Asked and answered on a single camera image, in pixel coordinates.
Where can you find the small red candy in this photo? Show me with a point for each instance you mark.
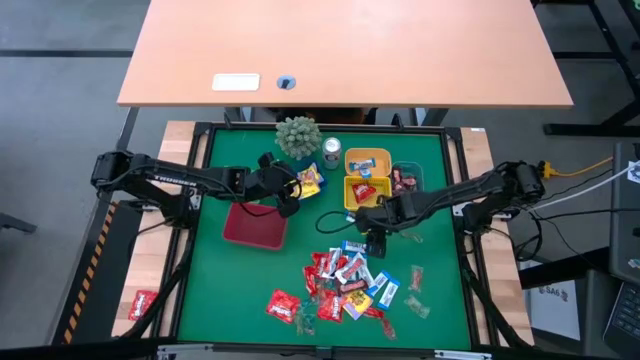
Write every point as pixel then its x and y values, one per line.
pixel 374 312

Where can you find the black desk base frame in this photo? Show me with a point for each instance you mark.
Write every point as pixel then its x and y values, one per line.
pixel 575 130

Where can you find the large tan wooden desk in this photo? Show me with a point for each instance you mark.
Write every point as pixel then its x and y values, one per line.
pixel 350 45

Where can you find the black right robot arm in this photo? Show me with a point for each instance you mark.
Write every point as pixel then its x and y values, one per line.
pixel 465 192

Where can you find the blue white candy bar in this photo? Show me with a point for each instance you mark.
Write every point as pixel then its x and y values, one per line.
pixel 389 294
pixel 354 246
pixel 361 164
pixel 378 283
pixel 366 173

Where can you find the red Skittles packet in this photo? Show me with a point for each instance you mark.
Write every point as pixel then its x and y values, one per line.
pixel 284 306
pixel 142 304
pixel 331 306

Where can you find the black floor platform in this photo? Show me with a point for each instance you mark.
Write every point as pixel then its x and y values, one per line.
pixel 95 300

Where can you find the pink plastic bin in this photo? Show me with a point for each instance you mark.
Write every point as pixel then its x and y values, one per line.
pixel 250 227

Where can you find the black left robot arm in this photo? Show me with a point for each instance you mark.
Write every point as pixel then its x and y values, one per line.
pixel 175 176

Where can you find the clear red candy wrapper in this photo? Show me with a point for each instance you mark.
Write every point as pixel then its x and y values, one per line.
pixel 416 278
pixel 389 328

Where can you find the red candy packet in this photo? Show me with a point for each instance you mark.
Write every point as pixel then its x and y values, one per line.
pixel 311 280
pixel 363 191
pixel 320 260

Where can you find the clear green candy wrapper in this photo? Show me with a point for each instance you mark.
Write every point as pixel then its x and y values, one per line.
pixel 417 306

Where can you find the clear teal candy wrapper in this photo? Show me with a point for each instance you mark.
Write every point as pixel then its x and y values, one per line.
pixel 311 317

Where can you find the clear gummy candy wrapper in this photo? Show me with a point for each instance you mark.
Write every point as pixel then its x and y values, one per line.
pixel 301 326

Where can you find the blue plastic bin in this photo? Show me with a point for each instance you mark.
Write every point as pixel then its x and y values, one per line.
pixel 325 186

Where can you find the silver frame bracket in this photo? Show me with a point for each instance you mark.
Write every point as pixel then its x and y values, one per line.
pixel 182 351
pixel 462 355

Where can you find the brown PayDay bar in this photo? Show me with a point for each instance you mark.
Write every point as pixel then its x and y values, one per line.
pixel 354 286

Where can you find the black aluminium table frame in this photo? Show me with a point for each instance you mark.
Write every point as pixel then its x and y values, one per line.
pixel 240 127

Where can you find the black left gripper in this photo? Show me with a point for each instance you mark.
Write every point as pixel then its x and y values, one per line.
pixel 272 180

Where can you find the black keyboard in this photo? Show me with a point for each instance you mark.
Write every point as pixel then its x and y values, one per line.
pixel 625 315

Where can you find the artificial green plant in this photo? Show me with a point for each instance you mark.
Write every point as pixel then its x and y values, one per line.
pixel 298 137

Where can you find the yellow plastic basket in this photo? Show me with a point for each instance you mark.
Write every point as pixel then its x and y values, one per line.
pixel 385 197

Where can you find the yellow purple candy packet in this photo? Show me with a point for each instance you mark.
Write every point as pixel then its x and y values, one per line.
pixel 357 302

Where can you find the green table mat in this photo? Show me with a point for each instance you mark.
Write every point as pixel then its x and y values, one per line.
pixel 225 300

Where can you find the small teal plastic bin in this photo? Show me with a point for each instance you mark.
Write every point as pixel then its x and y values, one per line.
pixel 420 172

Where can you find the black furniture foot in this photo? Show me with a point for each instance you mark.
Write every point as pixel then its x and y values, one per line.
pixel 17 223

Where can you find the silver Diet Coke can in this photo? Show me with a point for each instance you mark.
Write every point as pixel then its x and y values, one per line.
pixel 331 152

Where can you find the yellow black hazard tape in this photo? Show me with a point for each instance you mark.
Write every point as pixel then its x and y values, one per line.
pixel 87 280

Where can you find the orange plastic bin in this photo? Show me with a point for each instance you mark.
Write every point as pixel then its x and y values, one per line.
pixel 382 160

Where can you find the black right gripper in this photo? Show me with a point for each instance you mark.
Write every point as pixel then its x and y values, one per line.
pixel 387 216

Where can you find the white rectangular desk plate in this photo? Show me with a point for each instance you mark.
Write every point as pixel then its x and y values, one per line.
pixel 236 82

